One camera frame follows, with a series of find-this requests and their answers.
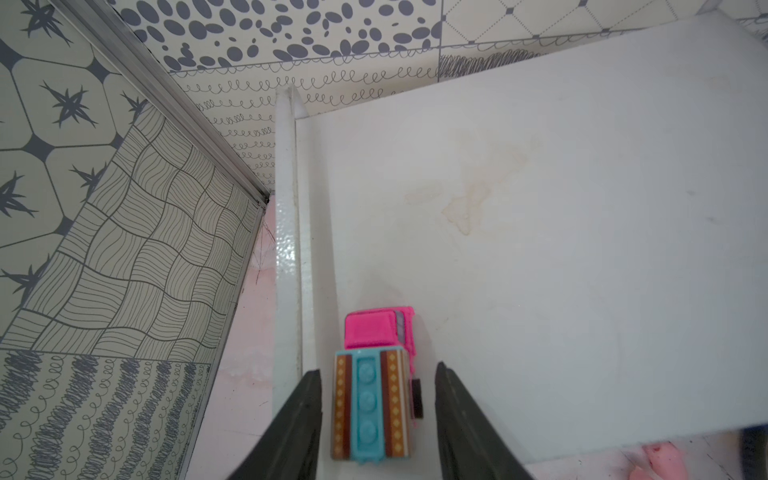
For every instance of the white two-tier shelf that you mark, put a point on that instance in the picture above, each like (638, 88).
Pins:
(582, 235)

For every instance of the pink teal toy truck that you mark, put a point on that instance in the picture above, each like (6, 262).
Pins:
(377, 400)

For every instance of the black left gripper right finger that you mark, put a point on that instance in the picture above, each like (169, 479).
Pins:
(469, 447)

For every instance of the blue handled cutting pliers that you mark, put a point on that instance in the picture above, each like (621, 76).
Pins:
(753, 453)

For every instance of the pink rubber pig toy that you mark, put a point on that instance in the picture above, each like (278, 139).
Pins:
(665, 461)

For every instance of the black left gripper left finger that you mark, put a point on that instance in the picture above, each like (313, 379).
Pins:
(289, 448)

